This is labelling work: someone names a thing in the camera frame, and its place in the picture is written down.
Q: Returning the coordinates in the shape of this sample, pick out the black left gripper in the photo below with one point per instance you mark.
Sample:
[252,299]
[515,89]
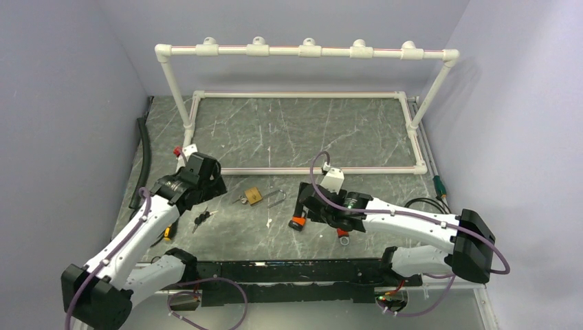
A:
[215,186]

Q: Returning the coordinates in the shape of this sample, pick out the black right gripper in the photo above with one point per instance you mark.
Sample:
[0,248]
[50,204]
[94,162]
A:
[298,209]

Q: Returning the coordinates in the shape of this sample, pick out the small orange black padlock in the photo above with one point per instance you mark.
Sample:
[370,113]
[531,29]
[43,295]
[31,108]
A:
[297,223]

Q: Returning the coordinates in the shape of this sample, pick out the black key bunch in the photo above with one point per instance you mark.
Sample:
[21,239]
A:
[203,216]

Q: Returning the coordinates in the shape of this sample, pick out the brass padlock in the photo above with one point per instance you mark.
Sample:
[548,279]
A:
[253,196]

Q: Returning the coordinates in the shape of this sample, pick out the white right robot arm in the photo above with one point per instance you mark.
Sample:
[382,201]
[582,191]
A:
[462,245]

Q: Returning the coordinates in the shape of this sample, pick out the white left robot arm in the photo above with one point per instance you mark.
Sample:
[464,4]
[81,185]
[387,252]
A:
[102,293]

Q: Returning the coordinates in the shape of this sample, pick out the orange black screwdriver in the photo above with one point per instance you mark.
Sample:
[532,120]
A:
[169,233]

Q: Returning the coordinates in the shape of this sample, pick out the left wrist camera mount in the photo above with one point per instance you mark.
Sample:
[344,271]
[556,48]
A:
[182,154]

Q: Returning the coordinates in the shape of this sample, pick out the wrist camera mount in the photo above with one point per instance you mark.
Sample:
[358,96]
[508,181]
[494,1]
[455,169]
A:
[333,178]
[182,154]

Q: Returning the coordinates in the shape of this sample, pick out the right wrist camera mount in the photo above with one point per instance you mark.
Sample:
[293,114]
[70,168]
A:
[333,178]

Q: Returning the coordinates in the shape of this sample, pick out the red handled adjustable wrench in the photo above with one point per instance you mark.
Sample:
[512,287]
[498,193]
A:
[343,237]

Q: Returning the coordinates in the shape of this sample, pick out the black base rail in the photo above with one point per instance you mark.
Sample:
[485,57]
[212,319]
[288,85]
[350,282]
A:
[284,281]

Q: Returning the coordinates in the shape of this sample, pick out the green handled screwdriver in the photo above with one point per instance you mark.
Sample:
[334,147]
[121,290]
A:
[439,187]

